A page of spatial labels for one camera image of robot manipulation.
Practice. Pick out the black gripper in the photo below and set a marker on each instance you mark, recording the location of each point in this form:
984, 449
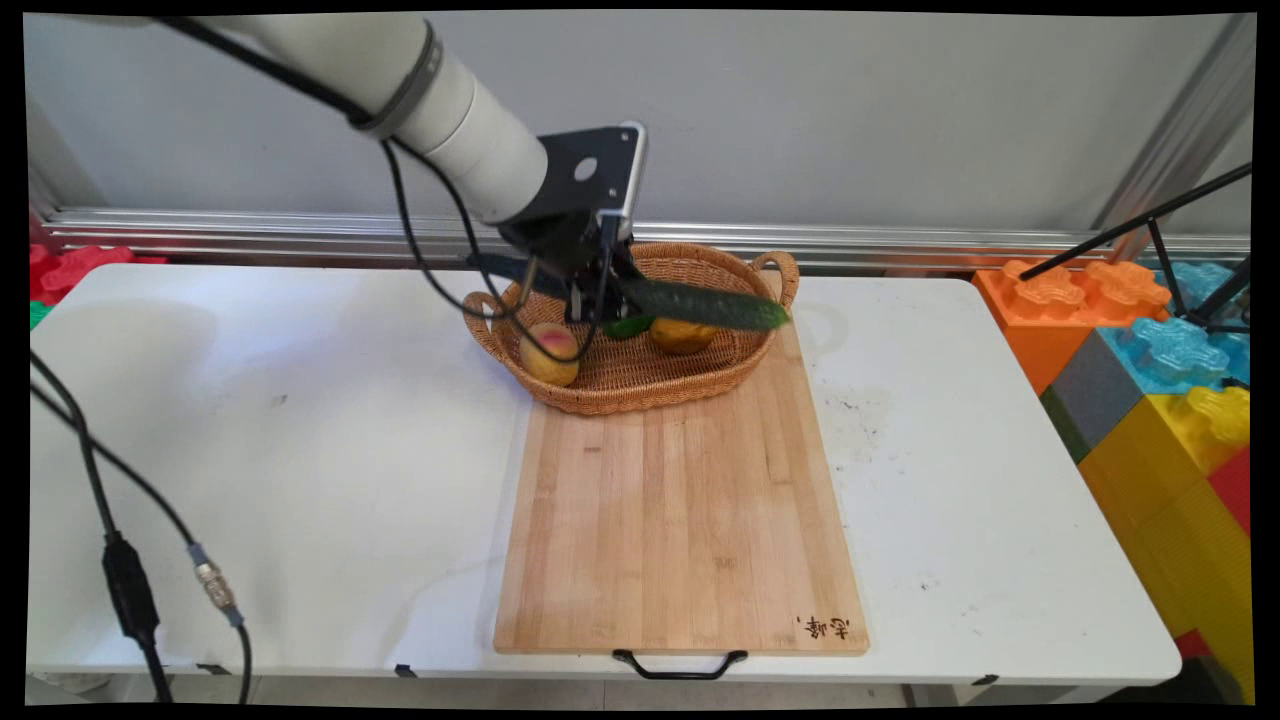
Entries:
565, 245

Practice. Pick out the dark green cucumber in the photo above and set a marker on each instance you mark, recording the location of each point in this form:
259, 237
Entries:
710, 303

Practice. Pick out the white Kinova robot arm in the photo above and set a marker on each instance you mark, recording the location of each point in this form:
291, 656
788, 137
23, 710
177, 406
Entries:
400, 90

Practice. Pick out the green bell pepper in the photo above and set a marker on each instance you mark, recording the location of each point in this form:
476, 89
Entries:
628, 327

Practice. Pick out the pink yellow peach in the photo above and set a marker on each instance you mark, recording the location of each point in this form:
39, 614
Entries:
550, 352

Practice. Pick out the woven wicker basket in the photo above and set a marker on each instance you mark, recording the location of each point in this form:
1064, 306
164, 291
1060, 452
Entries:
640, 380

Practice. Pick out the yellow orange mango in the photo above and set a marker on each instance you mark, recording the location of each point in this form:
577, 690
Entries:
683, 336

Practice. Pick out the wooden cutting board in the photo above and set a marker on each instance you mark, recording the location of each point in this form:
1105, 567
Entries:
680, 520

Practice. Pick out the orange foam block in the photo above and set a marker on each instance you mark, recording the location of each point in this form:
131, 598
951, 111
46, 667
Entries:
1040, 320

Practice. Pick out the grey foam block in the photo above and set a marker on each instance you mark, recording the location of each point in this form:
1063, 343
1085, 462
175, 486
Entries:
1095, 395

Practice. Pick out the red foam puzzle pieces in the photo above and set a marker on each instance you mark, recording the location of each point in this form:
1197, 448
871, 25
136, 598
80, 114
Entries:
80, 268

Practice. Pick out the green foam piece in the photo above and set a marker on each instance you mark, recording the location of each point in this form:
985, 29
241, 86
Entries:
38, 314

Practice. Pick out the blue foam block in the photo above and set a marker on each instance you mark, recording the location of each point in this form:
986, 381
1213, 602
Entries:
1170, 345

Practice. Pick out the black tripod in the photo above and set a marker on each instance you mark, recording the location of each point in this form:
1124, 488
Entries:
1190, 260

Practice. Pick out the red foam block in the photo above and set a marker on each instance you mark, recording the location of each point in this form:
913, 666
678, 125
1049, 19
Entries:
1235, 490

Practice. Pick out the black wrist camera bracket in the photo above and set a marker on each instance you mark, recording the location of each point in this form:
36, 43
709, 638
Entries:
595, 170

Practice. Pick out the aluminium frame rail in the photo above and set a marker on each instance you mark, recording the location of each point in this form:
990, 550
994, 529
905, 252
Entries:
900, 245

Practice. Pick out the aluminium frame post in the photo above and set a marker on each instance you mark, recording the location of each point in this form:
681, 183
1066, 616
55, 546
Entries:
1180, 130

